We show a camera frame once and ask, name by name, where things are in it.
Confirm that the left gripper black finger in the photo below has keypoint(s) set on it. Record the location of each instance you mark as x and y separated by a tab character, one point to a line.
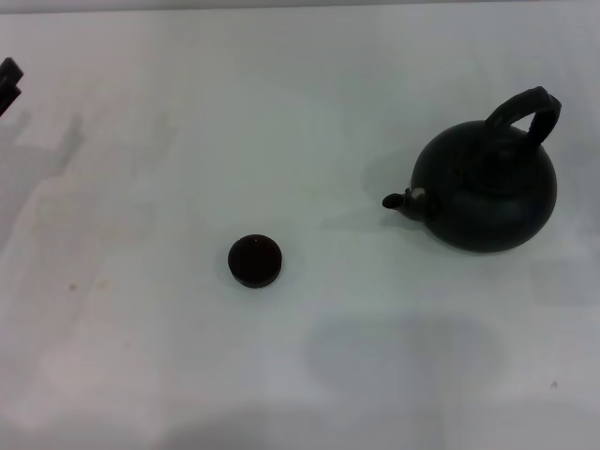
11	71
11	96

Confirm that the small dark brown teacup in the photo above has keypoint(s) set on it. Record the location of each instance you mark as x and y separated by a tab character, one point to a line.
255	262

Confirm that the dark green round teapot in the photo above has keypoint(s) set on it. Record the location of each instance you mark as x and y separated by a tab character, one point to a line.
487	206

